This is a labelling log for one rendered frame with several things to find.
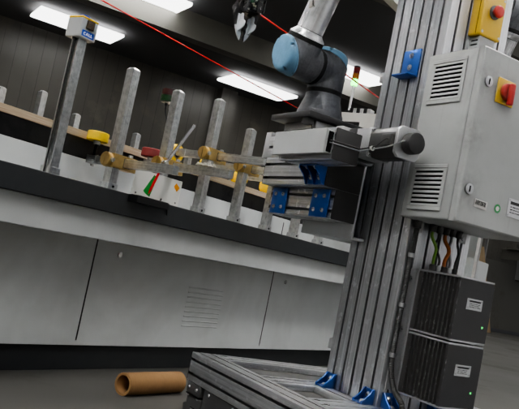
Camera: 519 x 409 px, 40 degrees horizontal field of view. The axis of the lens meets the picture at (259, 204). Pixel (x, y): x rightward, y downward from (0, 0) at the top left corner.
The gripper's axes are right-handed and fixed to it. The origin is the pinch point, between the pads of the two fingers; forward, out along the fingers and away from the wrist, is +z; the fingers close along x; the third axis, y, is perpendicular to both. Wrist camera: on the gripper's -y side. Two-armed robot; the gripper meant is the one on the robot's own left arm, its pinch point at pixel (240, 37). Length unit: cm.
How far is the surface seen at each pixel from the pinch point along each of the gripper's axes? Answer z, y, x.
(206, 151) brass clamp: 37, -38, 14
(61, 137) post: 50, -9, -51
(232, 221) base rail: 62, -49, 39
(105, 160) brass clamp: 52, -19, -32
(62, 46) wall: -186, -910, 150
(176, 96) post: 20.7, -30.1, -6.7
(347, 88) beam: -180, -582, 467
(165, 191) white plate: 57, -30, -3
